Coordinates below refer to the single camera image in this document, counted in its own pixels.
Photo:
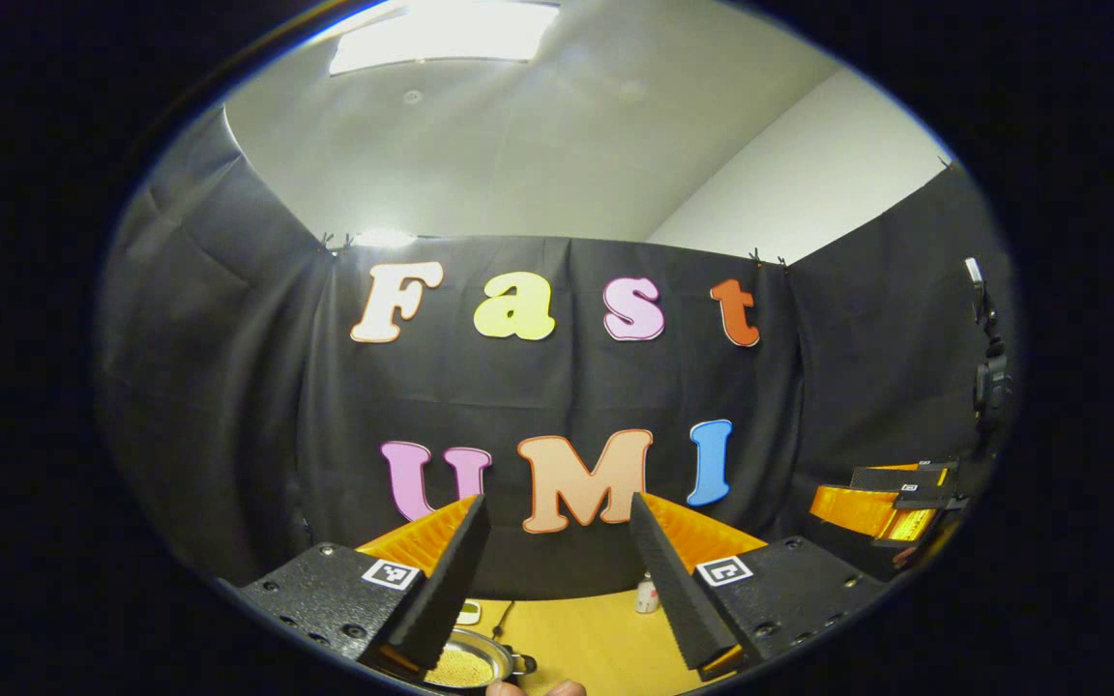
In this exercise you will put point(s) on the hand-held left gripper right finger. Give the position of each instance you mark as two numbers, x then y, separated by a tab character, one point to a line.
673	590

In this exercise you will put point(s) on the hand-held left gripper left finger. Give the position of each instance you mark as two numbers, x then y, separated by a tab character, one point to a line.
446	590

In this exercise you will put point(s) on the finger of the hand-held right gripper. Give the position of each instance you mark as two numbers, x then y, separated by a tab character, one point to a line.
891	478
857	510

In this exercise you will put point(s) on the small clear bottle white label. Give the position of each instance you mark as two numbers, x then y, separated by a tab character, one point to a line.
647	597

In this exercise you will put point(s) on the white divided dish of beans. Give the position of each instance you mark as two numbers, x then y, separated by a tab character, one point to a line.
469	613

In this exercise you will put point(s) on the pile of yellow soybeans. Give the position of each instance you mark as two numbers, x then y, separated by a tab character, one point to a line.
462	669

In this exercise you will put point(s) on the ceiling light panel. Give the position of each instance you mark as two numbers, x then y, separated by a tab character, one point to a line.
441	34

